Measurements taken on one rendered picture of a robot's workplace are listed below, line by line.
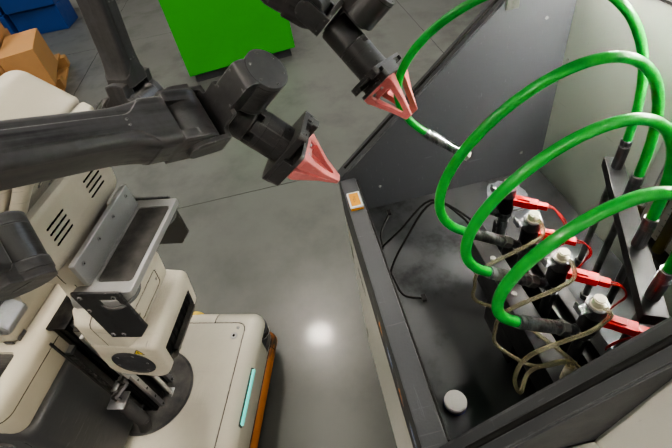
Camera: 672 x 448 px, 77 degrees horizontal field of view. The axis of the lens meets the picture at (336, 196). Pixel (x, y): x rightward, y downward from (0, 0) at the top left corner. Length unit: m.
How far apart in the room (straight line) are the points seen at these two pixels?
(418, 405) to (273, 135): 0.46
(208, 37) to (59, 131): 3.45
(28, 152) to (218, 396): 1.25
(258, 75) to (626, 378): 0.52
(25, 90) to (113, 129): 0.41
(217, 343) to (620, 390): 1.34
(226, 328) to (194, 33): 2.71
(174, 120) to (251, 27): 3.40
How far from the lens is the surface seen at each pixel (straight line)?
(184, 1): 3.80
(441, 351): 0.91
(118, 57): 0.94
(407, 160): 1.07
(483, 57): 1.00
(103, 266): 0.96
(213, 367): 1.64
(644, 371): 0.58
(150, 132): 0.50
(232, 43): 3.92
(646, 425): 0.65
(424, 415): 0.73
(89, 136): 0.47
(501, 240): 0.73
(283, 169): 0.60
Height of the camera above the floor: 1.64
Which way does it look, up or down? 43 degrees down
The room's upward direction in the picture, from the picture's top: 11 degrees counter-clockwise
